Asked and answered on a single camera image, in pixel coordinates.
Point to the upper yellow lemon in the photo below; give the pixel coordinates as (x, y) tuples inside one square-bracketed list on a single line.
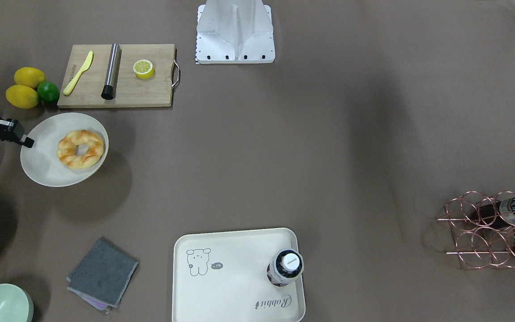
[(29, 76)]

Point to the lower yellow lemon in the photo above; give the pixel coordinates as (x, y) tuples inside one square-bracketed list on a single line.
[(22, 96)]

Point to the mint green bowl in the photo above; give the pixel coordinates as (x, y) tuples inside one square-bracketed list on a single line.
[(15, 304)]

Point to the yellow plastic knife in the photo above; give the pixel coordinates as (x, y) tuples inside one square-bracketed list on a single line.
[(84, 67)]

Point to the steel muddler black tip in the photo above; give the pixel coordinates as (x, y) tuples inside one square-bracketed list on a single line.
[(110, 84)]

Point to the yellow lemon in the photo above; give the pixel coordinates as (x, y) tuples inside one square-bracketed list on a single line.
[(29, 76), (22, 96)]

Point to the cream rabbit serving tray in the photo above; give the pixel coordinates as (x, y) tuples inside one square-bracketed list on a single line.
[(221, 277)]

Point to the bamboo cutting board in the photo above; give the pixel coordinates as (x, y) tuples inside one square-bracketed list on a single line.
[(130, 91)]

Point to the copper wire bottle rack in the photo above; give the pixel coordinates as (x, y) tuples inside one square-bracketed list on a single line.
[(475, 249)]

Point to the green lime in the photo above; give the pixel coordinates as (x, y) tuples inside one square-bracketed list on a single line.
[(48, 92)]

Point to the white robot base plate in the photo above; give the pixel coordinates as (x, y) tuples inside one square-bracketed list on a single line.
[(234, 32)]

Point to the upright dark tea bottle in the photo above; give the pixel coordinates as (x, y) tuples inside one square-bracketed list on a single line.
[(285, 267)]

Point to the glazed ring donut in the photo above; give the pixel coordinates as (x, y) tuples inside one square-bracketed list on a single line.
[(80, 149)]

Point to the folded grey cloth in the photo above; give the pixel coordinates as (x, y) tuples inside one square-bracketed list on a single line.
[(102, 276)]

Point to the half lemon slice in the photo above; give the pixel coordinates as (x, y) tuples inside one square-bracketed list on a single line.
[(143, 69)]

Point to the white round plate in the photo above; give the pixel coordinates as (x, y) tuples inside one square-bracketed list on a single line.
[(40, 162)]

